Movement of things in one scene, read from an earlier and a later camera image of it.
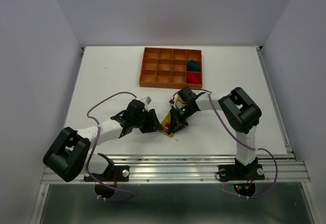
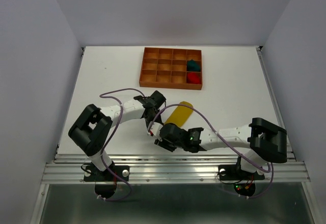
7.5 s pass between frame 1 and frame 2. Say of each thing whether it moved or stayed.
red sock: stayed
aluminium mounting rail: stayed
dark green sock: stayed
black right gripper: moved
